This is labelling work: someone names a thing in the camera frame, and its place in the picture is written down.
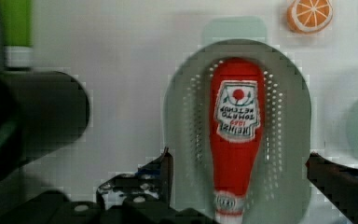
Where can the orange slice toy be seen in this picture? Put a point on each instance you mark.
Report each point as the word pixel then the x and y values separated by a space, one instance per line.
pixel 309 16

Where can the large black cylinder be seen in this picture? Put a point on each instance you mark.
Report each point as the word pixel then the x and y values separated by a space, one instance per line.
pixel 40 112

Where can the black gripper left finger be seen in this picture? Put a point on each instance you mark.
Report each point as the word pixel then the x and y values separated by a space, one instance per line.
pixel 153 180

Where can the green oval strainer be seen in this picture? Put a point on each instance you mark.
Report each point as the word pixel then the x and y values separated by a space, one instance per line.
pixel 279 191

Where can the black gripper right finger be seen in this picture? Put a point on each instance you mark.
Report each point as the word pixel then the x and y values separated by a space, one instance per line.
pixel 338 183

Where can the green white bottle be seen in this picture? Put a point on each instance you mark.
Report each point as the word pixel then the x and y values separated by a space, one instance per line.
pixel 16 15

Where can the red ketchup bottle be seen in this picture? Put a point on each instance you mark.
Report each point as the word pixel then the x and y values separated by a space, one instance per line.
pixel 237 115

